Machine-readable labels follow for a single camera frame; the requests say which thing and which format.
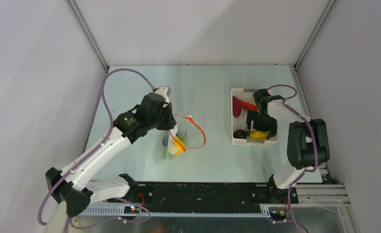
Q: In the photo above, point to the purple sweet potato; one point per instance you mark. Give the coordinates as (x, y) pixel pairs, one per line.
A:
(236, 107)

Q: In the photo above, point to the yellow lemon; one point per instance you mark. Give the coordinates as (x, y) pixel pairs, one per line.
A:
(176, 147)
(257, 135)

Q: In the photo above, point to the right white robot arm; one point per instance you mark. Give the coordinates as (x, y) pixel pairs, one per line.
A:
(307, 142)

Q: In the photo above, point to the light green pepper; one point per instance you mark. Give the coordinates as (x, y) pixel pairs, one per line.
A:
(167, 155)

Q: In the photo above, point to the red chili pepper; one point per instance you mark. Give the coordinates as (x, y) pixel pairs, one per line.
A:
(248, 106)

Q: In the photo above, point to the white perforated plastic basket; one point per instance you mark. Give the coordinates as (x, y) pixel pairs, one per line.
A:
(244, 126)

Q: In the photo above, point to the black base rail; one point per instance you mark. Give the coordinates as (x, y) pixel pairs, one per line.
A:
(208, 198)

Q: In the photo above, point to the clear zip top bag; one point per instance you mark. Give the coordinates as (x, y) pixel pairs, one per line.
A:
(186, 136)

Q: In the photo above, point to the dark brown round fruit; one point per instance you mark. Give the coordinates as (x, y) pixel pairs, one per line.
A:
(240, 134)

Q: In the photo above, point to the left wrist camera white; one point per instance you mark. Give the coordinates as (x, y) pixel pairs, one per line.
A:
(164, 91)

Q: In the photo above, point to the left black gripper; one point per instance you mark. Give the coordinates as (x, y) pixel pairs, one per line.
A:
(171, 122)

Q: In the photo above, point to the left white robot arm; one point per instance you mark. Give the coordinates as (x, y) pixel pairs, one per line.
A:
(73, 185)

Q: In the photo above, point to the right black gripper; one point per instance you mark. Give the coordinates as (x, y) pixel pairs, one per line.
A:
(262, 122)

